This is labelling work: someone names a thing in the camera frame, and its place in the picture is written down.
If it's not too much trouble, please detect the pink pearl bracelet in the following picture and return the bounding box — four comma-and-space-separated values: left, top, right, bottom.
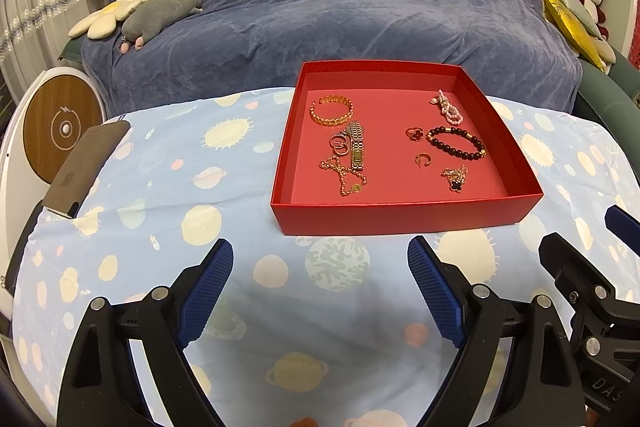
429, 90, 464, 126

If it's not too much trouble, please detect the gold black clover necklace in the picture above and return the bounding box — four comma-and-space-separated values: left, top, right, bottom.
440, 163, 471, 194

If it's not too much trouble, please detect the gold metal watch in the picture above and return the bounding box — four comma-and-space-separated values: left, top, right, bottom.
347, 121, 366, 171

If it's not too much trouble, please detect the red cardboard box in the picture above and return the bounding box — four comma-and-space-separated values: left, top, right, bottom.
270, 60, 545, 238

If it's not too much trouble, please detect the yellow cushion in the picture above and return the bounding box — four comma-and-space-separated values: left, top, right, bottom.
541, 0, 606, 68

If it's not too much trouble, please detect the gold chain-link bangle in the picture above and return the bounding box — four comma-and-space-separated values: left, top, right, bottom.
310, 94, 357, 126

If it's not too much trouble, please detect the gold coin pendant necklace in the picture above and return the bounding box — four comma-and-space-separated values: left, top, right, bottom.
319, 154, 371, 198

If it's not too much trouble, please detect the dark bead bracelet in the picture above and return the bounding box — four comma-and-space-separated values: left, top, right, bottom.
426, 126, 487, 160

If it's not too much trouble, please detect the green sofa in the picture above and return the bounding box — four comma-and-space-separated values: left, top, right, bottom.
57, 0, 640, 133

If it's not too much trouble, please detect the white round wooden-faced device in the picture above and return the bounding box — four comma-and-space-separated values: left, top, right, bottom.
0, 67, 107, 298

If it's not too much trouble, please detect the blue planet print tablecloth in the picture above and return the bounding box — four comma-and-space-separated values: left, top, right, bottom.
10, 88, 640, 427

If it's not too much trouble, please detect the white flower cushion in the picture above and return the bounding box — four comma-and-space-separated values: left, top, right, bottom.
67, 0, 157, 40

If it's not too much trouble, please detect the grey plush animal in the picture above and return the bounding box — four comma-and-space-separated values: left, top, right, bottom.
119, 0, 205, 54

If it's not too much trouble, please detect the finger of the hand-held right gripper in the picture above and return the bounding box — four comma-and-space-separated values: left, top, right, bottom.
538, 232, 640, 360
604, 204, 640, 258

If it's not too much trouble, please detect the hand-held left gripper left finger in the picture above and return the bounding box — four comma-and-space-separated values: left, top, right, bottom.
56, 237, 235, 427

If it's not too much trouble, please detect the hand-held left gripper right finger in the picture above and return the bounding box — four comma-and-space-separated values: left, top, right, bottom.
406, 235, 587, 427

